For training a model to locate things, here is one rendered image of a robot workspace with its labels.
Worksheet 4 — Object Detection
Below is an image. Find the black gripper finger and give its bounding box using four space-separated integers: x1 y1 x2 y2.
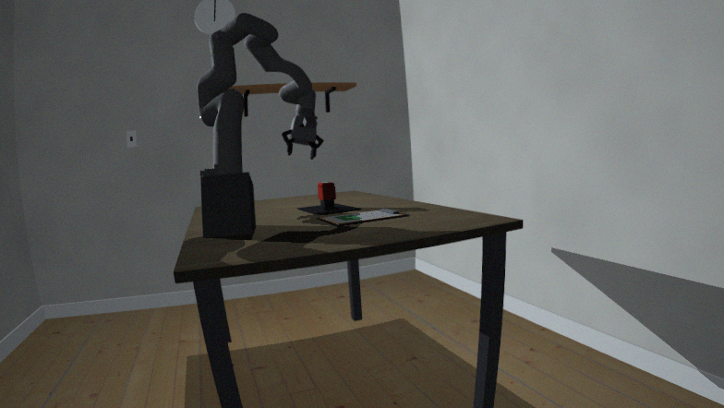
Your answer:
308 135 324 160
282 129 295 155

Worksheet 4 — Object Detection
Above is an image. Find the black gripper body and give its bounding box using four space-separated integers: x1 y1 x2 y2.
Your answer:
290 114 317 146

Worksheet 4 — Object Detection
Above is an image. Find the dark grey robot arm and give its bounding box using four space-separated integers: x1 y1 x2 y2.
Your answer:
197 13 318 176

